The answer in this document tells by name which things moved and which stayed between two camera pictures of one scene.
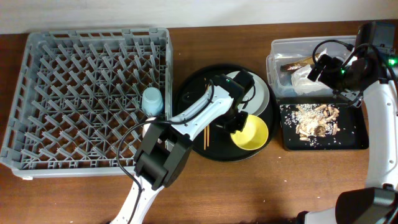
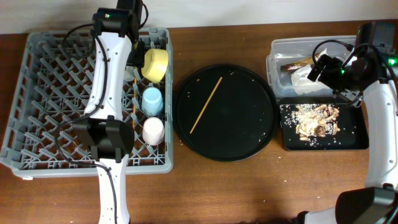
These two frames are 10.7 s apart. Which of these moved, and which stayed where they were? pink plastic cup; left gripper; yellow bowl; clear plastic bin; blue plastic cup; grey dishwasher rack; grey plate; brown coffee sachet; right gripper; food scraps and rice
Moved: yellow bowl; left gripper; grey plate
Stayed: pink plastic cup; clear plastic bin; brown coffee sachet; grey dishwasher rack; right gripper; food scraps and rice; blue plastic cup
